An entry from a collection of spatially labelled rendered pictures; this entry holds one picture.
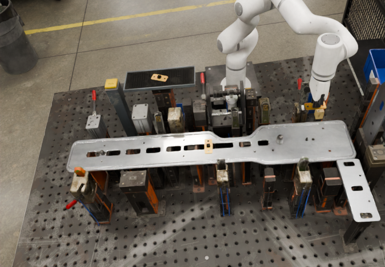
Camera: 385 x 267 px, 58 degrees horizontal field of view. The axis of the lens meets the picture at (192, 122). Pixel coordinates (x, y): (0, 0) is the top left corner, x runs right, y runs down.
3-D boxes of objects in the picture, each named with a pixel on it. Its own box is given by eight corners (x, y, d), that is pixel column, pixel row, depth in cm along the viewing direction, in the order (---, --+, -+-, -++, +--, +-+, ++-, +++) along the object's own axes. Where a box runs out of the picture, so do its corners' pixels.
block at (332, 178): (313, 214, 170) (323, 187, 149) (309, 193, 177) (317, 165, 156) (333, 213, 170) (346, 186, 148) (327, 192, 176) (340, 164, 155)
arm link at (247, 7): (246, 50, 195) (220, 59, 192) (236, 31, 197) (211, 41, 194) (279, 4, 147) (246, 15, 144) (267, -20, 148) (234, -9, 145)
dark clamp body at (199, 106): (197, 158, 199) (188, 116, 170) (197, 140, 208) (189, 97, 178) (215, 157, 198) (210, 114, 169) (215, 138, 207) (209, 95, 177)
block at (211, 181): (208, 185, 187) (203, 156, 165) (207, 165, 195) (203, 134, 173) (217, 184, 187) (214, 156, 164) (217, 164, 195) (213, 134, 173)
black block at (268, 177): (260, 214, 174) (262, 185, 152) (258, 194, 181) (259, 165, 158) (276, 212, 173) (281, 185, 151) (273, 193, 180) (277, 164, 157)
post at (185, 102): (191, 149, 203) (181, 105, 172) (191, 142, 206) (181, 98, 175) (200, 149, 203) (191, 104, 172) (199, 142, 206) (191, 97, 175)
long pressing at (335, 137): (63, 177, 167) (62, 176, 166) (73, 140, 181) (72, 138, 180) (358, 160, 154) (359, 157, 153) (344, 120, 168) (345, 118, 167)
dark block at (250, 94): (246, 148, 200) (246, 98, 167) (244, 138, 204) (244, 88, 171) (255, 147, 199) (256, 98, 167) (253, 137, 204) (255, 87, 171)
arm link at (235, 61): (222, 61, 206) (221, 28, 187) (249, 51, 209) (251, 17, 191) (231, 73, 198) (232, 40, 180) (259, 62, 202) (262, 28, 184)
